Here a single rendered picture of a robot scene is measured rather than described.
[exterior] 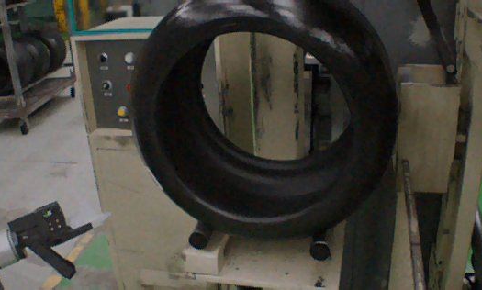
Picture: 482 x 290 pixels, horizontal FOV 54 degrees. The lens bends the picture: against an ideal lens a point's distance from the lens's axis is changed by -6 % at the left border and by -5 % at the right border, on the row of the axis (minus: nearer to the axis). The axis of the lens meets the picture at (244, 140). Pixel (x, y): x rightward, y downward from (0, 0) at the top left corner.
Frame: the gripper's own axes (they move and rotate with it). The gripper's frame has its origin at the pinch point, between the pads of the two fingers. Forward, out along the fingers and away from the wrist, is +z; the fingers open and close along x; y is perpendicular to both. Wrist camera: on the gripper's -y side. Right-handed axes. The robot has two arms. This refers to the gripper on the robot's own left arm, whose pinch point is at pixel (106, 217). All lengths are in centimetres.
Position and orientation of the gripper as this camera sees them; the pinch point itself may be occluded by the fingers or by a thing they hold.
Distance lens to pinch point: 111.3
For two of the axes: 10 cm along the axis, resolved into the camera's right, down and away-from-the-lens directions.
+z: 8.7, -3.4, 3.6
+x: -3.8, 0.1, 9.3
